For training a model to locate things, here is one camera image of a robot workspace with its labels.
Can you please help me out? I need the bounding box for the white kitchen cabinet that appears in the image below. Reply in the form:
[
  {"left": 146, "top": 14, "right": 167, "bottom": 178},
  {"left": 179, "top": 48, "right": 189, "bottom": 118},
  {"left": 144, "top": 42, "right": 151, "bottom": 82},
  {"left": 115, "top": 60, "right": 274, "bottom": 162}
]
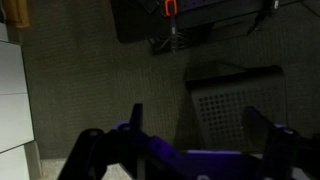
[{"left": 0, "top": 23, "right": 42, "bottom": 180}]

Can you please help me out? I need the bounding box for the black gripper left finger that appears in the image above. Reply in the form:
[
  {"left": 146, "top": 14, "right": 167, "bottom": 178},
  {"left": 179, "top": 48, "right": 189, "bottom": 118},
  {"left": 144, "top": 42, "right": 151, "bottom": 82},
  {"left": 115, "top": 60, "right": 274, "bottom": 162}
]
[{"left": 57, "top": 103, "right": 174, "bottom": 180}]

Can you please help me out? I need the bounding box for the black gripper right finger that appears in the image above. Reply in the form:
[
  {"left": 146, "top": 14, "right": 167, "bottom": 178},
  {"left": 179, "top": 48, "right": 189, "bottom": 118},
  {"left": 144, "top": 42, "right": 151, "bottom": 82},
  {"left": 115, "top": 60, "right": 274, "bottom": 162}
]
[{"left": 242, "top": 106, "right": 320, "bottom": 180}]

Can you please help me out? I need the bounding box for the orange handled clamp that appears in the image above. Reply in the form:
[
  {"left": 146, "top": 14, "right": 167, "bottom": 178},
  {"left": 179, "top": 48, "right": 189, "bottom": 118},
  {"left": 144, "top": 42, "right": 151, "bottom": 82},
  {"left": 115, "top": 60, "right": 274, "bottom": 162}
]
[{"left": 164, "top": 0, "right": 178, "bottom": 52}]

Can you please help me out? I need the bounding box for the black perforated metal chair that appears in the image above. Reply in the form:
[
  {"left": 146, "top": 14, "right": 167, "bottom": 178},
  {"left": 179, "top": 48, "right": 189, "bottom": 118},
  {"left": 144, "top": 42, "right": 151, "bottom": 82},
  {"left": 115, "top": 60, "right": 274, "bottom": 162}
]
[{"left": 173, "top": 61, "right": 288, "bottom": 152}]

